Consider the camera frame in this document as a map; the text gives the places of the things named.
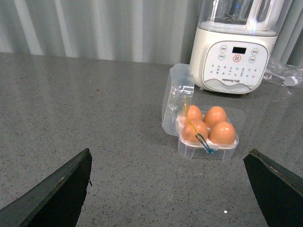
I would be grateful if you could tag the clear plastic egg box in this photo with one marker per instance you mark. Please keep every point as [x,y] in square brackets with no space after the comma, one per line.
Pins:
[180,83]

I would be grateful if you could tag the brown egg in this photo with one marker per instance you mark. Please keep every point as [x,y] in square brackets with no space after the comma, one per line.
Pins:
[194,113]
[189,134]
[214,115]
[222,133]

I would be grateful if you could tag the blue rubber band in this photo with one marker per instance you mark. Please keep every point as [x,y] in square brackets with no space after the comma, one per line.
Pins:
[202,140]

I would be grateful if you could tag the white Joyoung blender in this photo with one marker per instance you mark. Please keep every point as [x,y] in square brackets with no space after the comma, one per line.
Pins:
[233,43]

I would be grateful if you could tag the clear plastic bag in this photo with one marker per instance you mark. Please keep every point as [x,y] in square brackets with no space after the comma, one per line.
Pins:
[284,75]

